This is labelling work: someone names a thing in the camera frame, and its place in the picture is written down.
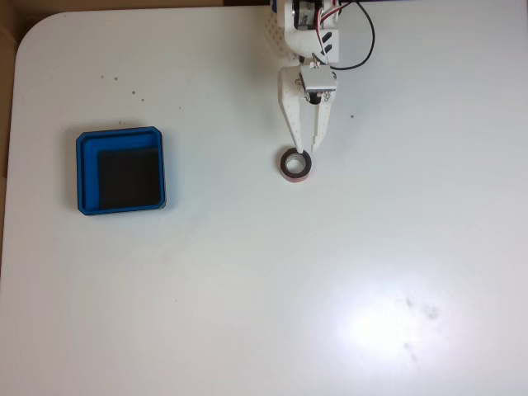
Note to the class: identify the black foam pad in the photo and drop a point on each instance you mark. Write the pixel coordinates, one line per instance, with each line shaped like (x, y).
(130, 177)

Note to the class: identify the blue square box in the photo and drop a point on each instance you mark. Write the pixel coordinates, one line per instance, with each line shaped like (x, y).
(86, 173)

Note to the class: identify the white square camera box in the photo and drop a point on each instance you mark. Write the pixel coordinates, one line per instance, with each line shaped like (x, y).
(317, 78)

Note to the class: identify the red tape roll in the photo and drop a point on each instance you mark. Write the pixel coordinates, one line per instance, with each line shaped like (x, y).
(284, 169)

